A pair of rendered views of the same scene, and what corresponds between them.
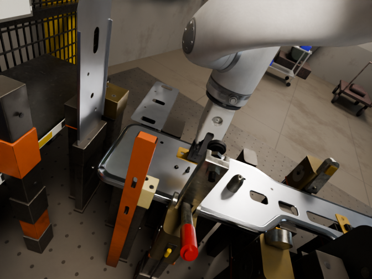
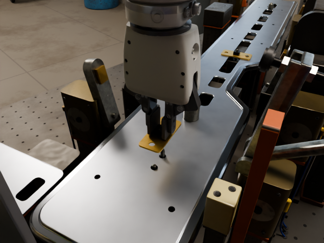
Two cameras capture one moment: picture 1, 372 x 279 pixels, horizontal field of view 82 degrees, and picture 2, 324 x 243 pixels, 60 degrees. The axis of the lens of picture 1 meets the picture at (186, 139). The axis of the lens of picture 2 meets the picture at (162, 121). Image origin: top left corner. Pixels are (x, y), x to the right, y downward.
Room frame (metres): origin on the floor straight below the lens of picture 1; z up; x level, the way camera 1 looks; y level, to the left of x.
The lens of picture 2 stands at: (0.20, 0.26, 1.34)
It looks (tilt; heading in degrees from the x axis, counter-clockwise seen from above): 37 degrees down; 302
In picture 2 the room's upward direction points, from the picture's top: straight up
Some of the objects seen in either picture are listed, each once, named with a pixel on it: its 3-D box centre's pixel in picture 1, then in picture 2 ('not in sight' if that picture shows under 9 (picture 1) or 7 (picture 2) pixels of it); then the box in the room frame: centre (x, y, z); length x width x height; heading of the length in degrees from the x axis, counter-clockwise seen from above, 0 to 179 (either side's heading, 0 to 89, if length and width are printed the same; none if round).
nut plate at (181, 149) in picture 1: (194, 156); (160, 131); (0.39, -0.04, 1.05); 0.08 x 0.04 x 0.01; 95
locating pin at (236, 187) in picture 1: (234, 183); (191, 110); (0.40, -0.16, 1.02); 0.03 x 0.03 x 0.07
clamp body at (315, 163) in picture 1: (284, 193); not in sight; (0.61, -0.42, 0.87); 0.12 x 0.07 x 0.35; 5
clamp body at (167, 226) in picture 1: (156, 261); (253, 241); (0.21, -0.05, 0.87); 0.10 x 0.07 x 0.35; 5
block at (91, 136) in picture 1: (89, 169); not in sight; (0.37, 0.23, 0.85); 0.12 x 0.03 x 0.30; 5
